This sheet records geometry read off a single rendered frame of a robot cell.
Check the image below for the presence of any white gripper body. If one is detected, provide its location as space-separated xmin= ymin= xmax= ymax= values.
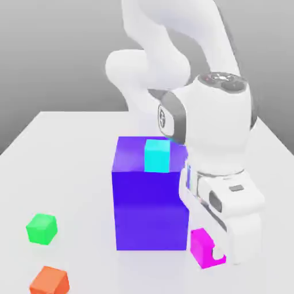
xmin=179 ymin=160 xmax=263 ymax=265

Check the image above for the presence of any small magenta cube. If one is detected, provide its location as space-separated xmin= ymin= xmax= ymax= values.
xmin=189 ymin=227 xmax=227 ymax=269

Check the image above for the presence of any small cyan cube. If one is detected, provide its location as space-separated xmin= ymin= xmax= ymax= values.
xmin=144 ymin=139 xmax=171 ymax=173

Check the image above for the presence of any small orange cube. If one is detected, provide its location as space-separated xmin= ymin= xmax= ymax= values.
xmin=29 ymin=265 xmax=70 ymax=294

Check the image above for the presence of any small green cube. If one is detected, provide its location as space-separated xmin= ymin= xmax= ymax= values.
xmin=25 ymin=212 xmax=58 ymax=246

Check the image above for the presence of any large blue box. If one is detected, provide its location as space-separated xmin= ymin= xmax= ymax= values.
xmin=111 ymin=136 xmax=191 ymax=252

